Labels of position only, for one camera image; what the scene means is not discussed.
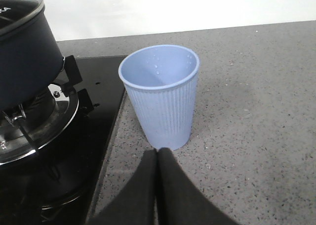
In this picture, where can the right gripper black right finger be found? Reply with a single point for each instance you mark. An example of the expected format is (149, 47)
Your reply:
(179, 202)

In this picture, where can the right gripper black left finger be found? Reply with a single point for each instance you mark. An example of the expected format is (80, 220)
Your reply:
(134, 205)

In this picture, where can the light blue ribbed cup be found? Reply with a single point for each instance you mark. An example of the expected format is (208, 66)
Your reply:
(161, 83)

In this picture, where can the dark blue cooking pot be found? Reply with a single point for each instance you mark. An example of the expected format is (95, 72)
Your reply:
(30, 58)

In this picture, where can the black pot support grate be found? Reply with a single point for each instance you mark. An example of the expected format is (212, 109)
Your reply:
(70, 75)

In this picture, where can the black glass gas cooktop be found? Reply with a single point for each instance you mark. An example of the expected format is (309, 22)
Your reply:
(55, 185)

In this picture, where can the black round gas burner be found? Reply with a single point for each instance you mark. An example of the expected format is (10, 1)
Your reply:
(33, 124)

